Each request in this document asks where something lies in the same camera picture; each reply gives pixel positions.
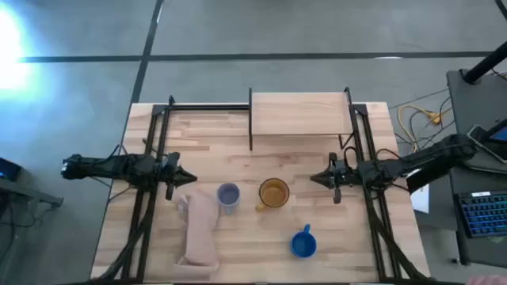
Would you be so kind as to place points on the black aluminium table frame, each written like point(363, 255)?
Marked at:
point(206, 107)

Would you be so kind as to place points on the dark grey side desk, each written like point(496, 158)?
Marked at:
point(475, 103)

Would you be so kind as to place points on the small blue mug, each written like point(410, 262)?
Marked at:
point(303, 243)

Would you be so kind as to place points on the wooden shelf with black legs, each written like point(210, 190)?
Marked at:
point(301, 115)

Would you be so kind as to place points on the tablet with blue screen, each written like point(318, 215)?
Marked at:
point(501, 134)

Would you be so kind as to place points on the white paper sheet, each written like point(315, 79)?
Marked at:
point(420, 200)

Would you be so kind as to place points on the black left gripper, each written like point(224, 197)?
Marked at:
point(176, 176)

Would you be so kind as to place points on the dark smartphone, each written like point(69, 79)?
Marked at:
point(479, 140)

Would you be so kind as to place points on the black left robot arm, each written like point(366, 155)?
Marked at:
point(119, 168)

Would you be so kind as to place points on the grey metal stand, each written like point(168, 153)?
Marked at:
point(27, 194)

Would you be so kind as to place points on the pink folded cloth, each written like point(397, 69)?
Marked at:
point(202, 225)

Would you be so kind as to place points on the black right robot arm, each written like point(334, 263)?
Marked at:
point(388, 170)

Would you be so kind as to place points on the medium lavender mug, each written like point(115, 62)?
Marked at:
point(228, 196)

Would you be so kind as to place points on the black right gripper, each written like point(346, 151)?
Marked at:
point(344, 176)

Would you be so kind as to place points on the black round pole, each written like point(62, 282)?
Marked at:
point(487, 63)

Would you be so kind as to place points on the blue backlit keyboard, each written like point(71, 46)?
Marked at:
point(483, 213)

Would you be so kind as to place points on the dark laptop with blue light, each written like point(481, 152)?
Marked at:
point(8, 170)

